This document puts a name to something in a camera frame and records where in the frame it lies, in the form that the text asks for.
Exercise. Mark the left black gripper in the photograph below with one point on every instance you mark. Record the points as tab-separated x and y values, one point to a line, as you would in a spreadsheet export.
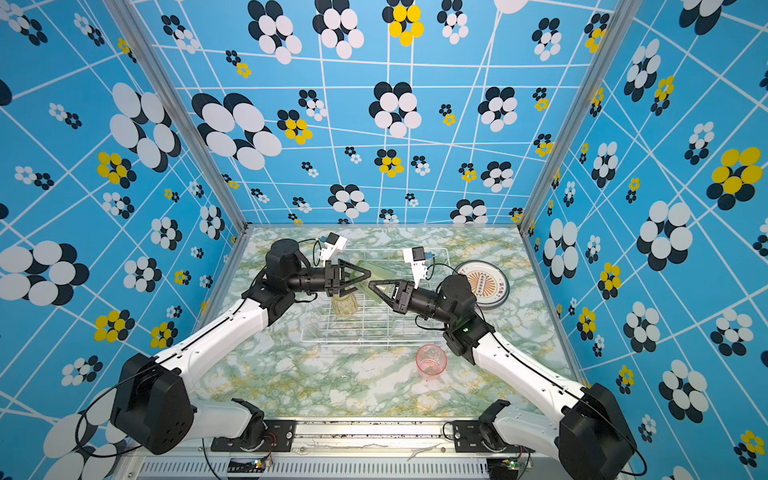
334	276

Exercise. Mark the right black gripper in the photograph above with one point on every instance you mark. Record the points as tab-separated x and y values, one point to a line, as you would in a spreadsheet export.
400	303

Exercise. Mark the yellow drinking glass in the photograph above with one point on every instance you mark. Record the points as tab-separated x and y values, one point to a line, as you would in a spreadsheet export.
345	307

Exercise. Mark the pink drinking glass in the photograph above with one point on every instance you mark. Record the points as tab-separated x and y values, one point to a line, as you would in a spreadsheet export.
431	360

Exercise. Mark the white plate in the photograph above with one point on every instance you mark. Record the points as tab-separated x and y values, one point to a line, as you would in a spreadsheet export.
488	283

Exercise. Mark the green drinking glass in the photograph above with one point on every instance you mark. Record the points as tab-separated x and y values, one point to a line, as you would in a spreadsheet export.
378	271

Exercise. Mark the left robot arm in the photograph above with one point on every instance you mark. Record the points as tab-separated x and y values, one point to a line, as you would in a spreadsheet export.
152	405

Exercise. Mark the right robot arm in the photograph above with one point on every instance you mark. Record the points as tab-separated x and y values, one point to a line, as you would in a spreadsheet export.
583	427

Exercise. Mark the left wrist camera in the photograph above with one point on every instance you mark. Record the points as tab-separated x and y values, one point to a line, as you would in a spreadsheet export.
332	245

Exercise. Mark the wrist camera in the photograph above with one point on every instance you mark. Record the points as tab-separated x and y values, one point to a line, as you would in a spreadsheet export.
416	258
332	245

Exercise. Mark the white wire dish rack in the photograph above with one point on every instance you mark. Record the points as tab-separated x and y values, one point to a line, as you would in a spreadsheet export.
374	324

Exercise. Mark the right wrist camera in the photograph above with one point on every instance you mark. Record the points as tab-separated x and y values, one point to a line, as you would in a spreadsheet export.
416	258

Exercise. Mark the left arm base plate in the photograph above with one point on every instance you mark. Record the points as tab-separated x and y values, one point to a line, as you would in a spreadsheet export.
270	435

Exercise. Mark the aluminium front rail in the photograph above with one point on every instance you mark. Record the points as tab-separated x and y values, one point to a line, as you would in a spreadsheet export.
410	448

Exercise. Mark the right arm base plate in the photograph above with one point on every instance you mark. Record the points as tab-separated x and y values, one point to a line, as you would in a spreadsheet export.
473	436

